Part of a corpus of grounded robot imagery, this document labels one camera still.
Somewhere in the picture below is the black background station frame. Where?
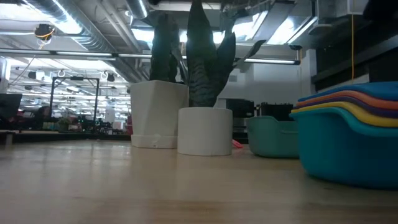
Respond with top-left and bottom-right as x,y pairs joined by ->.
49,76 -> 100,125

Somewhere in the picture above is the small silver ventilation duct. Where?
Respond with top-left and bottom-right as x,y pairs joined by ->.
126,0 -> 149,20

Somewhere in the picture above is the long ceiling light tube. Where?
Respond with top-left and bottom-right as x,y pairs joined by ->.
0,49 -> 187,60

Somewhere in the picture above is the navy purple measuring cup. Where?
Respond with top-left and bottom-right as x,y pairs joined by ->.
295,96 -> 398,119

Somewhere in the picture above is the white hanging box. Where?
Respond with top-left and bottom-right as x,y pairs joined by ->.
335,0 -> 381,17

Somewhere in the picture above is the dark monitor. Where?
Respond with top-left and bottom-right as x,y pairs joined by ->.
0,93 -> 23,119

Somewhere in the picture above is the black equipment cabinet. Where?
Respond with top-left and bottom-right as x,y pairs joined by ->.
226,98 -> 256,144

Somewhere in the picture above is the yellow measuring cup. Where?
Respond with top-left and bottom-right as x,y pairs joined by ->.
291,101 -> 398,128

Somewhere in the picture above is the green column cactus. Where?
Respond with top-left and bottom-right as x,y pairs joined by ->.
149,11 -> 181,83

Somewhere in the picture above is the teal plastic basket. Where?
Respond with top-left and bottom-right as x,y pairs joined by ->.
246,115 -> 300,159

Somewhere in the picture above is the large silver ventilation duct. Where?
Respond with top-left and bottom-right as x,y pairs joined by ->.
26,0 -> 147,82

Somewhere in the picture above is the striped green snake plant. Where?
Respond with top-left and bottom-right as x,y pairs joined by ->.
172,0 -> 267,108

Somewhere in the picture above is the black equipment case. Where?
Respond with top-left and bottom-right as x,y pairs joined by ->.
260,102 -> 295,122

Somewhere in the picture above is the short ceiling light tube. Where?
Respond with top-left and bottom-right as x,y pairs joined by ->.
244,58 -> 301,65

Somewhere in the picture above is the white hexagonal plant pot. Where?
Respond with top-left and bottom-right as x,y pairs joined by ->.
129,80 -> 190,149

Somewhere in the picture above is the light blue measuring cup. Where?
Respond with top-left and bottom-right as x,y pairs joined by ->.
289,107 -> 398,190

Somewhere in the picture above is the hanging orange cable reel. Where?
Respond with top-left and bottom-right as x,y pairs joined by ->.
33,23 -> 57,42

